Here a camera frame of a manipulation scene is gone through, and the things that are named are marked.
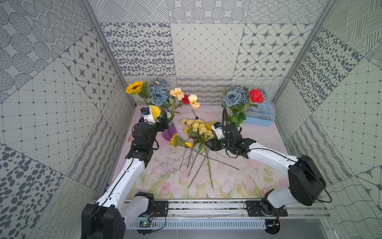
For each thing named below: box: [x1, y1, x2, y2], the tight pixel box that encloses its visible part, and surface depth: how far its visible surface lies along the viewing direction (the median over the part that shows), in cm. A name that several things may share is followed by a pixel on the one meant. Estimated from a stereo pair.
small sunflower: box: [178, 141, 193, 171], surface depth 96 cm
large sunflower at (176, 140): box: [170, 133, 241, 171], surface depth 94 cm
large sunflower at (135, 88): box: [125, 80, 144, 95], surface depth 72 cm
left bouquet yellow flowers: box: [149, 78, 201, 120], surface depth 78 cm
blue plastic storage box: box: [243, 101, 277, 127], surface depth 106 cm
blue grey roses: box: [222, 85, 268, 108], surface depth 78 cm
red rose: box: [249, 88, 265, 105], surface depth 73 cm
